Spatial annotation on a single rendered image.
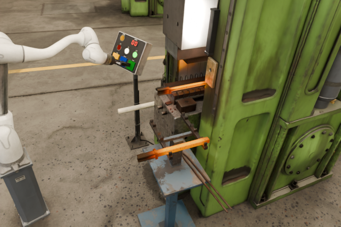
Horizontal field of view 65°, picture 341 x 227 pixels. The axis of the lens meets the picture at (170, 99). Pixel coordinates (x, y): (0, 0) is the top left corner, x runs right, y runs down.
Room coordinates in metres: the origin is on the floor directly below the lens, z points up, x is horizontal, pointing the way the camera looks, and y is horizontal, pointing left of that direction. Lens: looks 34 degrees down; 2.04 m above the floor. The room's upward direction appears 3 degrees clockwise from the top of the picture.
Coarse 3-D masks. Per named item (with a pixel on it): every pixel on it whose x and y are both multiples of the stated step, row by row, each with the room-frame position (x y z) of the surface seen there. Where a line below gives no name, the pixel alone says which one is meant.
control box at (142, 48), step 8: (120, 32) 2.21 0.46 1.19; (120, 40) 2.16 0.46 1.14; (128, 40) 2.12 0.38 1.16; (136, 40) 2.08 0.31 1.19; (128, 48) 2.08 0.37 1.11; (136, 48) 2.04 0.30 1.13; (144, 48) 2.00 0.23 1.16; (120, 56) 2.08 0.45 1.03; (128, 56) 2.03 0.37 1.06; (144, 56) 1.99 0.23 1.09; (136, 64) 1.95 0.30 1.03; (144, 64) 1.99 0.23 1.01; (136, 72) 1.92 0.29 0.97
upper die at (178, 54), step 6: (168, 42) 1.70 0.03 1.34; (168, 48) 1.70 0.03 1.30; (174, 48) 1.62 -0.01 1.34; (192, 48) 1.62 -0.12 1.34; (198, 48) 1.65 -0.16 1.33; (204, 48) 1.67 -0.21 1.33; (174, 54) 1.62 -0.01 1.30; (180, 54) 1.59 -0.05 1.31; (186, 54) 1.61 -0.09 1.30; (192, 54) 1.63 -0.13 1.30; (198, 54) 1.65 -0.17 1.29; (204, 54) 1.67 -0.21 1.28
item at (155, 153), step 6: (204, 138) 1.11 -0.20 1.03; (180, 144) 1.05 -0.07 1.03; (186, 144) 1.05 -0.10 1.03; (192, 144) 1.06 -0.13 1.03; (198, 144) 1.07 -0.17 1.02; (156, 150) 1.00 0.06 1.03; (162, 150) 1.00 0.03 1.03; (168, 150) 1.00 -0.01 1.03; (174, 150) 1.01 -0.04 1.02; (138, 156) 0.95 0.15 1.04; (144, 156) 0.95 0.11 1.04; (150, 156) 0.97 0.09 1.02; (156, 156) 0.96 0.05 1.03
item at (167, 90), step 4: (188, 84) 1.72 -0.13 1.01; (192, 84) 1.73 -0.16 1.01; (196, 84) 1.73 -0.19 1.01; (200, 84) 1.74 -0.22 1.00; (164, 88) 1.63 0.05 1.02; (168, 88) 1.64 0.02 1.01; (172, 88) 1.65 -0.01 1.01; (176, 88) 1.66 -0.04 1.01; (180, 88) 1.67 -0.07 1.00; (160, 92) 1.61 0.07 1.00; (164, 92) 1.62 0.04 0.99; (168, 92) 1.63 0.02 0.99
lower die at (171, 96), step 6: (198, 78) 1.87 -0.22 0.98; (204, 78) 1.86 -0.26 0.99; (168, 84) 1.75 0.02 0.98; (174, 84) 1.74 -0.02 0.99; (180, 84) 1.75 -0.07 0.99; (186, 84) 1.75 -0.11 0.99; (204, 84) 1.75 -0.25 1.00; (174, 90) 1.64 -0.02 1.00; (180, 90) 1.65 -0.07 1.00; (186, 90) 1.66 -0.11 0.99; (192, 90) 1.67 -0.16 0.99; (198, 90) 1.67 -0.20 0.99; (168, 96) 1.66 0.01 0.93; (174, 96) 1.58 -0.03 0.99; (180, 96) 1.60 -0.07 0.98; (186, 96) 1.62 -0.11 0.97; (174, 102) 1.58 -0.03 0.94
